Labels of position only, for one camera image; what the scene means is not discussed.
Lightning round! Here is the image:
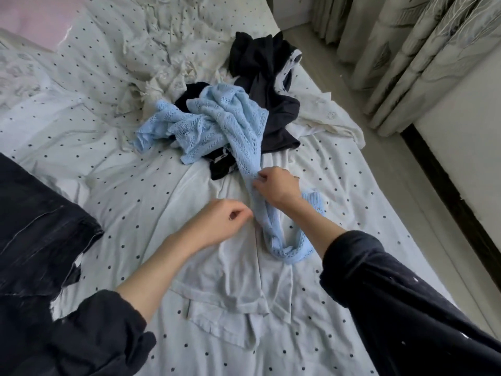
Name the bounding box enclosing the person's left hand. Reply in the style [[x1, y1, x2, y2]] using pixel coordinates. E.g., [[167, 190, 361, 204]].
[[184, 199, 255, 249]]

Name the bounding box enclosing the person's right hand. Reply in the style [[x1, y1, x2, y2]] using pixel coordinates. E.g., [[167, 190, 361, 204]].
[[252, 167, 302, 212]]

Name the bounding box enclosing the white cartoon print t-shirt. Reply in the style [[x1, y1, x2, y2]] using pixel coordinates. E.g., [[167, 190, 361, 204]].
[[168, 164, 294, 349]]

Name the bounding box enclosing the black top with blue label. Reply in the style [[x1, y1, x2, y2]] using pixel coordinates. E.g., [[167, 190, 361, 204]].
[[174, 80, 302, 181]]

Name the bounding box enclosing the white garment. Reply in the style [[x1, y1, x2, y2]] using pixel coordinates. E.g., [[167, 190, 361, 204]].
[[293, 70, 367, 149]]

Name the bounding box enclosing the light blue knit sweater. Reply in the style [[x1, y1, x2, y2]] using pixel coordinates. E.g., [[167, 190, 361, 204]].
[[133, 82, 326, 265]]

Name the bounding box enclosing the cream bow-print blouse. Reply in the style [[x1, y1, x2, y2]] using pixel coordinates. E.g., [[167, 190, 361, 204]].
[[117, 62, 228, 118]]

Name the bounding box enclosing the person's left forearm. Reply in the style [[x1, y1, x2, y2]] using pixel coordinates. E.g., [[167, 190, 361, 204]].
[[16, 231, 212, 376]]

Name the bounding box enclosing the white dotted bed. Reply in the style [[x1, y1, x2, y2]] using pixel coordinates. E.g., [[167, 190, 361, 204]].
[[0, 0, 455, 376]]

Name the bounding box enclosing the white bedside cabinet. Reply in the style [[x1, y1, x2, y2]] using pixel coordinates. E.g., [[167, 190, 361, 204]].
[[270, 0, 314, 30]]

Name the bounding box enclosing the pink pillow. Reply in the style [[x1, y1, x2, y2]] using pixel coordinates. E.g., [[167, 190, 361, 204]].
[[0, 0, 89, 50]]

